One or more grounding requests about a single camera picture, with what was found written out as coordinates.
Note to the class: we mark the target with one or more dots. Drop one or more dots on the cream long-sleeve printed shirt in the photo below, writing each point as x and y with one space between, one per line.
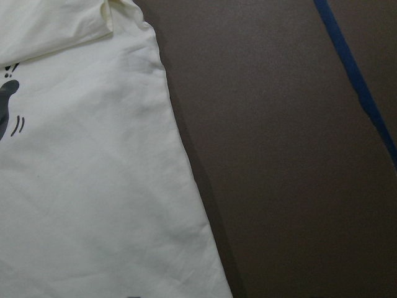
98 198

